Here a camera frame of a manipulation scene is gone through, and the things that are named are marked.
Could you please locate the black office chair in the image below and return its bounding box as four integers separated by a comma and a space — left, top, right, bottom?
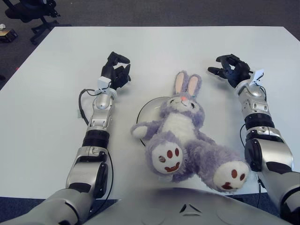
4, 0, 72, 45

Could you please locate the white plate with black rim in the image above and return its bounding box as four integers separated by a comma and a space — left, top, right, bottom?
136, 96, 169, 146

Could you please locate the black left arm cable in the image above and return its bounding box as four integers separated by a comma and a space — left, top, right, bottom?
78, 88, 114, 201

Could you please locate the purple plush bunny doll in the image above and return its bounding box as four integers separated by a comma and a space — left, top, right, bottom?
130, 71, 251, 193

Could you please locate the silver robot torso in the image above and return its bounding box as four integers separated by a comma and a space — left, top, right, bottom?
79, 186, 291, 225

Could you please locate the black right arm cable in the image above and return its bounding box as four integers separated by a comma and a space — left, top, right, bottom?
239, 84, 268, 195

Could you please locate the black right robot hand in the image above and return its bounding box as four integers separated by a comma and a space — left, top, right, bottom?
207, 53, 255, 89

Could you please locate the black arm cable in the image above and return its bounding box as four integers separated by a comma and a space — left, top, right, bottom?
239, 84, 268, 195
78, 88, 114, 201

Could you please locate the brown box on floor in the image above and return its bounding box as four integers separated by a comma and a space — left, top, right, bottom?
0, 22, 19, 43

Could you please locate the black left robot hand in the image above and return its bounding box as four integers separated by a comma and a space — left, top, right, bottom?
100, 51, 132, 91

